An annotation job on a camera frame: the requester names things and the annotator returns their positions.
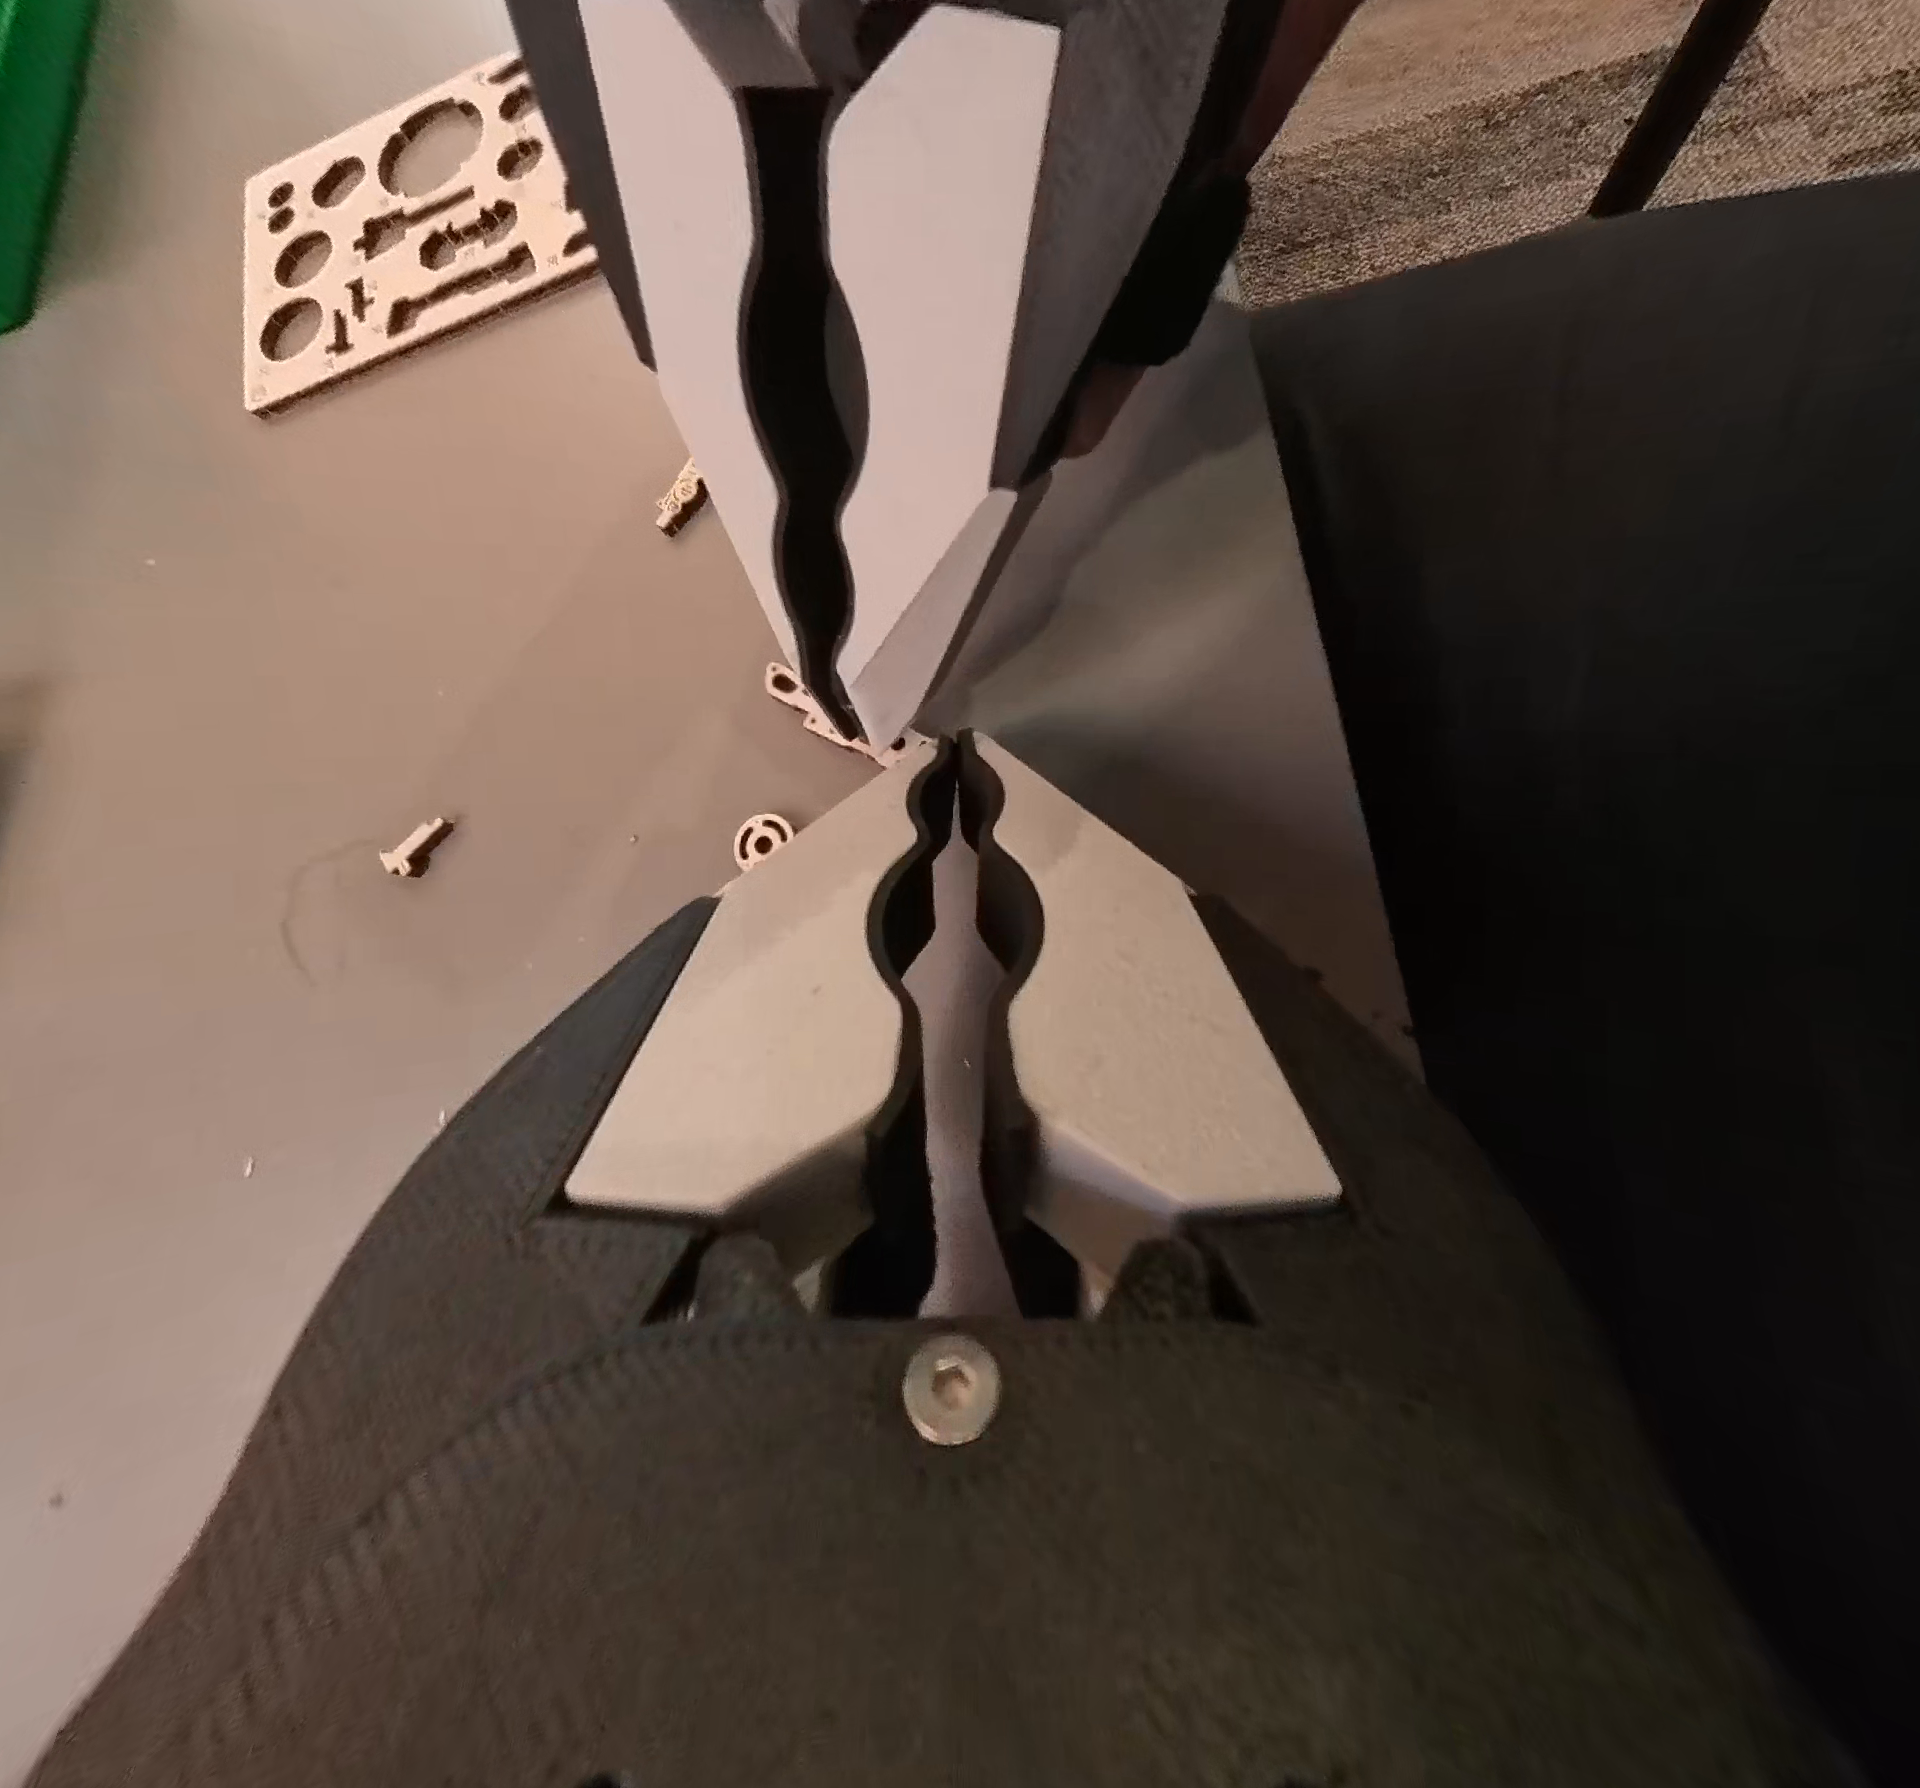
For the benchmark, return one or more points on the round wooden wheel part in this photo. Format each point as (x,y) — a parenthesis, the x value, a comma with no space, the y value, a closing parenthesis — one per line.
(745,848)

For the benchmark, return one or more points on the thin wooden parts sheet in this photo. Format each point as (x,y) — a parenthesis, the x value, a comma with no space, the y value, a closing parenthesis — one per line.
(345,371)

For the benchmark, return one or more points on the green box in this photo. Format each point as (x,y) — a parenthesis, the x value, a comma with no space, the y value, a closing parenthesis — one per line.
(38,94)

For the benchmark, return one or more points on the slender wooden frame part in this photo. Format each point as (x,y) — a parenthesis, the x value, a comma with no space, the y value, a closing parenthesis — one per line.
(796,706)

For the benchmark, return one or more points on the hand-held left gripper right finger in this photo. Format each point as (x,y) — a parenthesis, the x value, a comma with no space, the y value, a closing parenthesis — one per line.
(1184,1069)

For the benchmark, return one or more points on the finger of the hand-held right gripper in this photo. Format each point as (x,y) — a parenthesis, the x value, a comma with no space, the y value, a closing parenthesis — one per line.
(674,245)
(930,318)

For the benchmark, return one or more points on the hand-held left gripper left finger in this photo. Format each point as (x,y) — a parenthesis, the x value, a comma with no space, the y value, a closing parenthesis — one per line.
(719,1069)

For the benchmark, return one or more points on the small T-shaped wooden part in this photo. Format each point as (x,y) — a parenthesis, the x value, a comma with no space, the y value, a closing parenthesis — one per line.
(416,848)

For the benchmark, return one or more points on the black metal table leg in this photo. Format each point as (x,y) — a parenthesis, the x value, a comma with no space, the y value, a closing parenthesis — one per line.
(1725,33)

